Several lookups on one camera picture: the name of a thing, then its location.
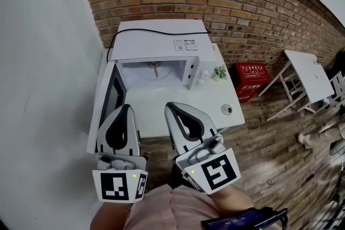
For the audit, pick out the red fire equipment box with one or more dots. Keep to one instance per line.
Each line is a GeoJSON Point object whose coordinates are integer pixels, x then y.
{"type": "Point", "coordinates": [250, 80]}

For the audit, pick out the white folding table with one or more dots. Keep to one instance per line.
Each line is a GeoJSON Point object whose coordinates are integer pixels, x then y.
{"type": "Point", "coordinates": [310, 75]}

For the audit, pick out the dark screen device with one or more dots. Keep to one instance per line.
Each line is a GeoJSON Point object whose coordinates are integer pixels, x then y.
{"type": "Point", "coordinates": [242, 221]}

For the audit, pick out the person's pink shirt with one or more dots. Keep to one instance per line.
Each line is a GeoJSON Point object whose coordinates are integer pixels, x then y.
{"type": "Point", "coordinates": [167, 210]}

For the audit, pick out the white microwave knob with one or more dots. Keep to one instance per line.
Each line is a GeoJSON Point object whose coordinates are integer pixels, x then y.
{"type": "Point", "coordinates": [201, 83]}
{"type": "Point", "coordinates": [205, 73]}

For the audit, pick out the white wooden chair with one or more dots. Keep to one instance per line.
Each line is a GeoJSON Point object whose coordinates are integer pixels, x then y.
{"type": "Point", "coordinates": [293, 89]}

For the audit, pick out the person's right forearm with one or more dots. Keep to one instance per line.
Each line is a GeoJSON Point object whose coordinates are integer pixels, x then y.
{"type": "Point", "coordinates": [231, 199]}

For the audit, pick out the white microwave oven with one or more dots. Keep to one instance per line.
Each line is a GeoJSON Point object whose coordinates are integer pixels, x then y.
{"type": "Point", "coordinates": [151, 43]}

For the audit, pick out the white warning label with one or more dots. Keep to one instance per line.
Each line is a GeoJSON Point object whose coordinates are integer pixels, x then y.
{"type": "Point", "coordinates": [179, 45]}

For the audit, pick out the microwave door with dark window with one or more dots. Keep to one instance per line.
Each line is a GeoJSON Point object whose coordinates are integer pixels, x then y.
{"type": "Point", "coordinates": [97, 105]}

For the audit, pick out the small potted green plant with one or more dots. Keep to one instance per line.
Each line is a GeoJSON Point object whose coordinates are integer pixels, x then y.
{"type": "Point", "coordinates": [219, 72]}

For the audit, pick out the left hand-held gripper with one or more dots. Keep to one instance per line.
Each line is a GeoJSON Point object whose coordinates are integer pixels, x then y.
{"type": "Point", "coordinates": [113, 185]}

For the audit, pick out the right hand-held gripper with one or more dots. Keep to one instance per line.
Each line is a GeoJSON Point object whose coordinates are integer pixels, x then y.
{"type": "Point", "coordinates": [218, 172]}

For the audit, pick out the blue bordered label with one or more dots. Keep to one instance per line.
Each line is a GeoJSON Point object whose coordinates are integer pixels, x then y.
{"type": "Point", "coordinates": [190, 44]}

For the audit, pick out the person's black trousers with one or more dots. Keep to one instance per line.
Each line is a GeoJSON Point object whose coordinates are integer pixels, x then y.
{"type": "Point", "coordinates": [176, 177]}

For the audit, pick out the round glass turntable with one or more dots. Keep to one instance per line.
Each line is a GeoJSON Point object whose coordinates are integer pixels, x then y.
{"type": "Point", "coordinates": [151, 107]}

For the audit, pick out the person's left forearm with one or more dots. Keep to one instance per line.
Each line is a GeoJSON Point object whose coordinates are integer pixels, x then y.
{"type": "Point", "coordinates": [110, 216]}

